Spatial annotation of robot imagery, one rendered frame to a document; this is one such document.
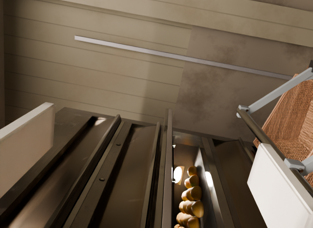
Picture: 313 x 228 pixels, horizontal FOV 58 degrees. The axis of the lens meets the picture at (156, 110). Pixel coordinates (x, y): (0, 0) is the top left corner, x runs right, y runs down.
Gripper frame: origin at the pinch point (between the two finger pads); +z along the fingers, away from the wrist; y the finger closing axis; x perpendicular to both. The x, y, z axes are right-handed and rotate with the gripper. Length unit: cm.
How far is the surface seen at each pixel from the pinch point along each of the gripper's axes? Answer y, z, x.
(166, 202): 7, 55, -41
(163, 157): 5, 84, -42
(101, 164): -20, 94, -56
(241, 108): 32, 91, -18
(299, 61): 131, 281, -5
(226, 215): 32, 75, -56
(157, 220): 5, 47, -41
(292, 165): 32, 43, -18
